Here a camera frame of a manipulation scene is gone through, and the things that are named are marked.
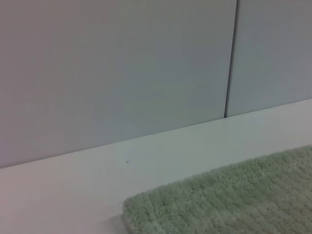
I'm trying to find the green terry towel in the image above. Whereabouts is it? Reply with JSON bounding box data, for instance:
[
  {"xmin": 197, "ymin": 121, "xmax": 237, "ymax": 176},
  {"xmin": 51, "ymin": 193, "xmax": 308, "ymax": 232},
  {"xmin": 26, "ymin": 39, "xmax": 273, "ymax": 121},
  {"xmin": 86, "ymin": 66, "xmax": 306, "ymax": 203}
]
[{"xmin": 122, "ymin": 145, "xmax": 312, "ymax": 234}]

